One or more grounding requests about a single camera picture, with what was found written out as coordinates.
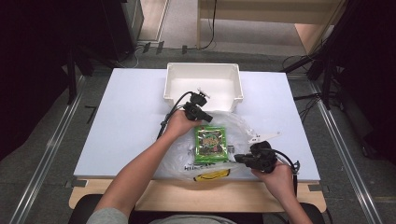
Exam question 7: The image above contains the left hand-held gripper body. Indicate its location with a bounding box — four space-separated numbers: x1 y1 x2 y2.
183 88 210 122

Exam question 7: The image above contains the black metal stand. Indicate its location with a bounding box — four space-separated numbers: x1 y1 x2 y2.
64 46 95 105
281 0 353 110

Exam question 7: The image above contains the left hand-held gripper cable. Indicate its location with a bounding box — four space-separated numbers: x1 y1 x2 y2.
156 91 193 140

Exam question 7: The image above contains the black hanging cable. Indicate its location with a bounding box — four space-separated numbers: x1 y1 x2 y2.
200 0 219 51

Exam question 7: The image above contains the white plastic bin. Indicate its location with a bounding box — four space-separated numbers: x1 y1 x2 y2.
163 62 245 113

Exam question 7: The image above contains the person's right hand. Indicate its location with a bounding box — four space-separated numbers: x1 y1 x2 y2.
250 161 297 202

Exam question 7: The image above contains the green snack packet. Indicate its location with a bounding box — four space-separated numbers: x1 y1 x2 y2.
193 124 231 164

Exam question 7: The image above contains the black floor cable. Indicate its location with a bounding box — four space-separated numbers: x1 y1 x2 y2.
292 91 323 103

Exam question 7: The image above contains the dark cabinet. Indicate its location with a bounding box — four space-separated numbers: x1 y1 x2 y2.
101 0 145 62

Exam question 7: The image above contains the light wooden desk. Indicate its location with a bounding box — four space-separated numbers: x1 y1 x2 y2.
195 0 347 56

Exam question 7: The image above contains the person's grey shirt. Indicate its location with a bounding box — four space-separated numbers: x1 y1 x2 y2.
86 207 238 224

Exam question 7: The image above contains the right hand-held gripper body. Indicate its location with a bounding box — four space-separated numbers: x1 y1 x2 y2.
247 132 281 174

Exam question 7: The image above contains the metal floor rail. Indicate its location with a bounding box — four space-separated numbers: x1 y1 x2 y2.
8 76 87 224
311 80 385 224

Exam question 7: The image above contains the white smiley plastic bag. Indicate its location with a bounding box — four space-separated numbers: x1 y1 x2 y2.
158 109 260 183

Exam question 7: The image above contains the right hand-held gripper cable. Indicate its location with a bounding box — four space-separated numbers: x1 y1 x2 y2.
270 147 302 198

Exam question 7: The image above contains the wooden table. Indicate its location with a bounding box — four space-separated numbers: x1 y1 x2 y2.
68 178 328 215

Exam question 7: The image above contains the hand-held gripper cable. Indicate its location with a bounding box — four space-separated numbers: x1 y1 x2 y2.
270 147 302 198
156 91 193 140

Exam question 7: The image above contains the person's left hand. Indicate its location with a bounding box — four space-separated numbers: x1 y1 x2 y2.
163 108 204 141

